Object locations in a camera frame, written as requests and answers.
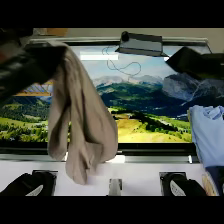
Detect beige garment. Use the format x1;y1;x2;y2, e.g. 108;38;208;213
47;41;120;186

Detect dark blue garment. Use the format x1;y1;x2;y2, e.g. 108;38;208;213
205;165;224;196

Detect light blue shirt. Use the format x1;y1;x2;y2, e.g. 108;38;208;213
187;104;224;170

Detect black mounted device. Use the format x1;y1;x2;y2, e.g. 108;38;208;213
115;30;169;58

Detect tan garment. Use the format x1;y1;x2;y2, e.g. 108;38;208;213
201;173;220;197

